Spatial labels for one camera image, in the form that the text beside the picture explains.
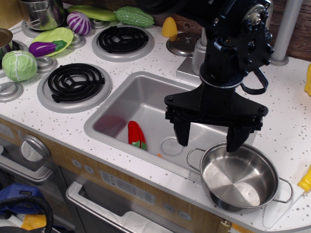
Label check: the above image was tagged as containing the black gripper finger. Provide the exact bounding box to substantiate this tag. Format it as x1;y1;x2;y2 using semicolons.
226;127;251;152
174;119;190;147

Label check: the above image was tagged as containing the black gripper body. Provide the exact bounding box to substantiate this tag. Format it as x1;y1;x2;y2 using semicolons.
164;70;268;131

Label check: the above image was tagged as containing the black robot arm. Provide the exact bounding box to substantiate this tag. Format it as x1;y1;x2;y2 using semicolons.
136;0;274;152

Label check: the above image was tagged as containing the small steel pan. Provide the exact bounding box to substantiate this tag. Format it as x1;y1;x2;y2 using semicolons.
187;142;293;212

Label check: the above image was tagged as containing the silver sink basin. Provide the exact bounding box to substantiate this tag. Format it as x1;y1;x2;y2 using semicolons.
84;71;227;174

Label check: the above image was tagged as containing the red toy chili pepper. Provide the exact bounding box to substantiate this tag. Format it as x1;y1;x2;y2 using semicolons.
128;121;147;150

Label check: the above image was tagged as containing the silver toy faucet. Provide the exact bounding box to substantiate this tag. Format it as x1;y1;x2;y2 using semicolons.
176;28;207;84

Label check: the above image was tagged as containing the steel pot lid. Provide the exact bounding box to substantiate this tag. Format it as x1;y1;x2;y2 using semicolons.
166;33;199;57

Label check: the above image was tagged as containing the yellow toy at right edge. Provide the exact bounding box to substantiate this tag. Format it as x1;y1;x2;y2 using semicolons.
304;64;311;96

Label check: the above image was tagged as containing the yellow toy corn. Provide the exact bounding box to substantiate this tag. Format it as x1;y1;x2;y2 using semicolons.
162;17;178;37

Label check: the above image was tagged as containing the grey vertical pole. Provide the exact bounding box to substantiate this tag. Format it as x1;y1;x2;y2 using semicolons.
271;0;303;67

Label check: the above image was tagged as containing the rear black stove burner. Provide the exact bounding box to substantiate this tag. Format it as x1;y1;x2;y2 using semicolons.
98;26;149;53

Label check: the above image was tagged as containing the black stove burner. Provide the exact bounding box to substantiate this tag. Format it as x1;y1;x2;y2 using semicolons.
47;63;108;103
98;26;149;53

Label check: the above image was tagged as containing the front black stove burner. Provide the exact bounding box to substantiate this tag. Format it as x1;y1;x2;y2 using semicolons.
47;63;108;103

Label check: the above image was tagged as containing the green toy bitter melon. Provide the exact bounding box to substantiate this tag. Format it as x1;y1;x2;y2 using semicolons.
114;6;155;28

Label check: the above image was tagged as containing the silver stove knob rear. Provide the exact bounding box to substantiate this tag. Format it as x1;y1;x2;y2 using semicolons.
66;33;86;50

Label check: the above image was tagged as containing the green toy pea pod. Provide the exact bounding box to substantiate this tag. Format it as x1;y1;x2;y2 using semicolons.
67;5;117;21

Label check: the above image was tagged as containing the purple striped toy onion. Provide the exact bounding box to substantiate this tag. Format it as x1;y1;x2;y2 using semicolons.
67;11;92;36

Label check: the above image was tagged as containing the silver oven dial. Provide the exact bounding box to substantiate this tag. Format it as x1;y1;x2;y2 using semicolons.
20;135;51;162

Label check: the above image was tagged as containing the silver stove knob middle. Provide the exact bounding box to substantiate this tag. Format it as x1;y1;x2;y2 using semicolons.
36;56;58;74

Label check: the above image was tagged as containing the light green toy plate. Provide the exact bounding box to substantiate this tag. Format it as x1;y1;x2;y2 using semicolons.
32;27;73;56

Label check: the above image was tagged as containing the purple toy eggplant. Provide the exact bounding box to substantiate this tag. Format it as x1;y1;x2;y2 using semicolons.
29;40;67;57

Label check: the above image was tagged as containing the green toy cabbage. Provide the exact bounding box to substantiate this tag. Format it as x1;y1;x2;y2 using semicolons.
1;50;38;82

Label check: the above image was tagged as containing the large steel pot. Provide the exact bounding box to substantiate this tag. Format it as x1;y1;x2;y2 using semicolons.
11;0;66;33

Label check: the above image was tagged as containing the steel pot at left edge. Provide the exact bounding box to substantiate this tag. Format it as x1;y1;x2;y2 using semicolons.
0;28;13;59

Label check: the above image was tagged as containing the white toy knife yellow handle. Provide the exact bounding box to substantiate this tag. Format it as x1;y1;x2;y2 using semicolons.
263;166;311;228

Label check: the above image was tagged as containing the grey oven door handle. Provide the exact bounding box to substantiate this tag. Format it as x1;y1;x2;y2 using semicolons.
66;181;183;233

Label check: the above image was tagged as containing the black hose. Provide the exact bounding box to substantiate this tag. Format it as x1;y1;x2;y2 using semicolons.
0;195;54;233

